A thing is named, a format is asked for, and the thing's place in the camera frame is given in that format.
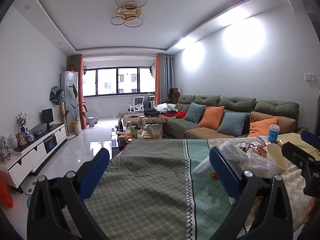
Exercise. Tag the tall green potted plant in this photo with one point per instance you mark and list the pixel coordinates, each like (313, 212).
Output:
(78, 111)

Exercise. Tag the dark snack packet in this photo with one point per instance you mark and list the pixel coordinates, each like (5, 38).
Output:
(244, 146)

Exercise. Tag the cream paper cup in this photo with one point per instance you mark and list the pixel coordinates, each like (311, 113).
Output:
(276, 162)

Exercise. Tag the orange plastic bag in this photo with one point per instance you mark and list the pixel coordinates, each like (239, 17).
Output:
(5, 195)

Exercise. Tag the blue white paper cup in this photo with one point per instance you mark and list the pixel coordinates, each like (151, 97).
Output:
(273, 133)

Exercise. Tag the cluttered coffee table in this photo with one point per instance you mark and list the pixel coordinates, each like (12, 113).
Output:
(133, 127)

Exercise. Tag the white bathroom scale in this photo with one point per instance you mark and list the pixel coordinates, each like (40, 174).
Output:
(28, 185)

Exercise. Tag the orange cushion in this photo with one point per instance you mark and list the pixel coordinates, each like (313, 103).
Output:
(212, 117)

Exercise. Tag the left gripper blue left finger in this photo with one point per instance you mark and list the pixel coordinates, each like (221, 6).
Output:
(90, 173)

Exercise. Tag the gold ring ceiling lamp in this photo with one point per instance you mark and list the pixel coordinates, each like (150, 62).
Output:
(128, 13)

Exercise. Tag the green brown sectional sofa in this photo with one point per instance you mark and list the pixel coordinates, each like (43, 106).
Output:
(243, 117)

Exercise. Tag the white black TV cabinet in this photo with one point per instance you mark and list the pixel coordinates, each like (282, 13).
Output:
(32, 157)

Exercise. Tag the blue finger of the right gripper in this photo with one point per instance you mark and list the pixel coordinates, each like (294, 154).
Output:
(311, 139)

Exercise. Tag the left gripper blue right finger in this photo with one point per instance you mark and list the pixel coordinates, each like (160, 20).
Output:
(228, 172)

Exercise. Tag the blue cushion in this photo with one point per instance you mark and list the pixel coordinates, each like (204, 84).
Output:
(194, 112)

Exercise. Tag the black monitor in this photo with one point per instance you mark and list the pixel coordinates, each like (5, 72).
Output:
(47, 115)

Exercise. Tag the orange peel trash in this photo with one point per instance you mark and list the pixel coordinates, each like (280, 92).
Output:
(214, 175)

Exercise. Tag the patterned green tablecloth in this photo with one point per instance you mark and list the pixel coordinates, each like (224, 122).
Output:
(162, 189)

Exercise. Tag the white plastic bag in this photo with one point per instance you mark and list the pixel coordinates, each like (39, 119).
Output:
(230, 147)

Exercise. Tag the white standing air conditioner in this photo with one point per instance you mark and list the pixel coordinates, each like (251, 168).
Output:
(68, 80)

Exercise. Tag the gold foil snack bag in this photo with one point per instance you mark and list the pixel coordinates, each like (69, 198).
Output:
(258, 148)

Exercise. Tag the white office chair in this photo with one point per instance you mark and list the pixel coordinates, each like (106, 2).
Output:
(137, 104)

